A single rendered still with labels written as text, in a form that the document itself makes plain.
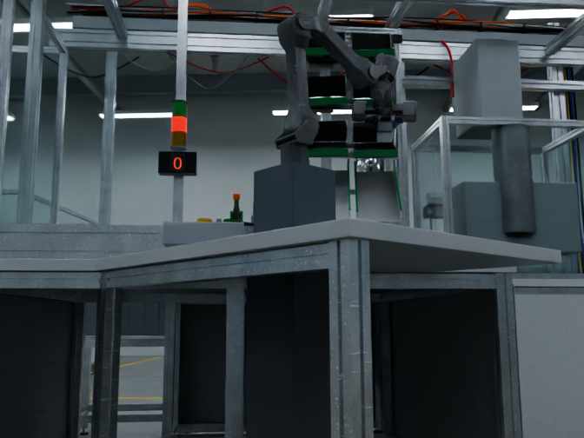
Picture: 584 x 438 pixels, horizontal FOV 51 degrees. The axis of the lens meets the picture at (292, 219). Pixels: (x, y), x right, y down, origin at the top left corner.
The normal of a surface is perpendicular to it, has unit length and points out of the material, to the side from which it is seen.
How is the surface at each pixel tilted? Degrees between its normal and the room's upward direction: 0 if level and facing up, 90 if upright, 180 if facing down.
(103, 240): 90
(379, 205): 45
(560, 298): 90
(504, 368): 90
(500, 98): 90
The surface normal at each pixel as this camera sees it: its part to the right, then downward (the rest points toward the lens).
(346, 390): -0.74, -0.11
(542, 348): 0.09, -0.16
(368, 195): -0.06, -0.81
